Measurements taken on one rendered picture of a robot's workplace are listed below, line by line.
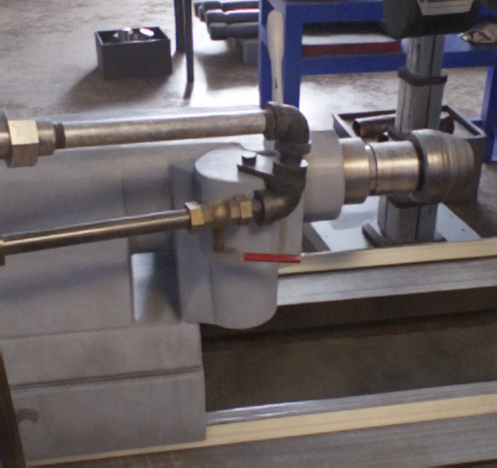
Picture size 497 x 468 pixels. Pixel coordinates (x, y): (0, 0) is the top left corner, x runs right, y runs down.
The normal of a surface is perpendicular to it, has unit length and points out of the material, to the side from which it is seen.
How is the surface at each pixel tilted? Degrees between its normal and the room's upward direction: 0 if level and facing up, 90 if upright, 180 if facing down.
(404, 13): 90
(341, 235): 0
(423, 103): 90
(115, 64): 90
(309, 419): 49
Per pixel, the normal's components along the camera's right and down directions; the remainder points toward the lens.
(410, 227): 0.30, 0.47
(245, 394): 0.27, -0.73
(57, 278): 0.15, 0.15
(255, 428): 0.11, -0.22
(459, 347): -0.04, -0.80
